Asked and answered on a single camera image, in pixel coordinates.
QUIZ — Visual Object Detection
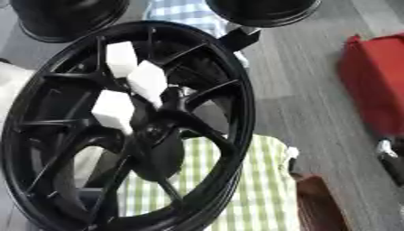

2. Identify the black spoked wheel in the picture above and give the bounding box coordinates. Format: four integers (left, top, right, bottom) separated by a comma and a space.
0, 20, 258, 231

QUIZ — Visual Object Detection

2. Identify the black round wheel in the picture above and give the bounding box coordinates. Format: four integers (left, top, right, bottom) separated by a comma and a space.
7, 0, 132, 44
203, 0, 324, 29

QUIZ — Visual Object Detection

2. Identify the brown wooden chair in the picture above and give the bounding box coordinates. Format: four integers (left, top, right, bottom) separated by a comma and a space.
290, 172, 351, 231

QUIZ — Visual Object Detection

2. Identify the red bag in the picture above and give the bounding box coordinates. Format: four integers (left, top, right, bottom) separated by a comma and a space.
335, 32, 404, 138

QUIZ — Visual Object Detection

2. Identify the black and white shoe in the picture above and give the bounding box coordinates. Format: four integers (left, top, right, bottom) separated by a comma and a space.
373, 138, 404, 188

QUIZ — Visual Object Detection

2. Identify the black stand bracket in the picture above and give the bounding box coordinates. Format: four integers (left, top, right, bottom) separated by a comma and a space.
216, 26, 262, 53

